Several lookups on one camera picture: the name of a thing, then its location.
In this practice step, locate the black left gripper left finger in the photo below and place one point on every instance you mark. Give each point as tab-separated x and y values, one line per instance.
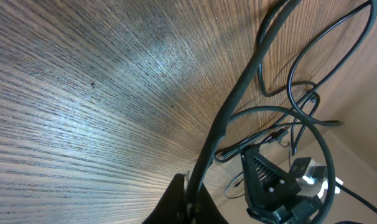
169	209

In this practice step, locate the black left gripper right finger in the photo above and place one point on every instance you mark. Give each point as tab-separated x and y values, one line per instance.
206	211

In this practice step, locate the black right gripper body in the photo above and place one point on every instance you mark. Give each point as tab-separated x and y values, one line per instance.
295	211

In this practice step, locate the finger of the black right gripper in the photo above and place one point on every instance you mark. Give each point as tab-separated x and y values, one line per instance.
266	185

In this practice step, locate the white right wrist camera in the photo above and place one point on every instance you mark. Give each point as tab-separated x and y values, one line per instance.
311	176

